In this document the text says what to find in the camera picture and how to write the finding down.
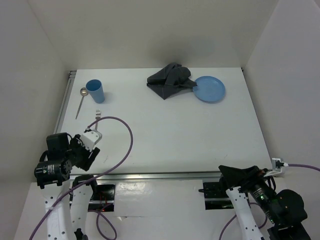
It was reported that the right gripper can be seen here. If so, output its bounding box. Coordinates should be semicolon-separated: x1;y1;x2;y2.
218;162;281;222

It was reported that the metal fork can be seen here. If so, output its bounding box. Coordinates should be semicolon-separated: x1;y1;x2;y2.
94;109;101;130

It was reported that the metal spoon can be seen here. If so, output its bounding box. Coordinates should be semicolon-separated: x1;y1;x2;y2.
75;87;89;119

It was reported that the blue plastic cup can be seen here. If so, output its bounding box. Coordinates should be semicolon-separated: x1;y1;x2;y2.
85;79;105;104

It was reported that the blue plastic plate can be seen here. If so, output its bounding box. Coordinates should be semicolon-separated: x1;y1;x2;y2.
192;76;226;103

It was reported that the dark checked cloth napkin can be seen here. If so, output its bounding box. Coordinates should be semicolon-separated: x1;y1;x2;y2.
146;62;197;100

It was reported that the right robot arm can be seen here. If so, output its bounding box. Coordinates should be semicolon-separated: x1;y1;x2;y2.
218;165;310;240

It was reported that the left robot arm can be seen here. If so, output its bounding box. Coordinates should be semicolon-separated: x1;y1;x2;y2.
34;131;102;240

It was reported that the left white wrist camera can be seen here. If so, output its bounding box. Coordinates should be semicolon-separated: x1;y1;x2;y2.
80;129;103;152

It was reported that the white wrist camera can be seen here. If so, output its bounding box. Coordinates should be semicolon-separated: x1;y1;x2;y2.
80;129;103;152
265;158;289;177

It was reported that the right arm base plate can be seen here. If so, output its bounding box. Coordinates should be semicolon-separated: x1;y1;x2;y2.
198;182;234;210

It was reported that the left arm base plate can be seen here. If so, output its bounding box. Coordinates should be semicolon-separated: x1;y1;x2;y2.
88;184;116;212

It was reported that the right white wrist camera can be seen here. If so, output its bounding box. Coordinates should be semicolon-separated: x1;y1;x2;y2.
265;158;289;177

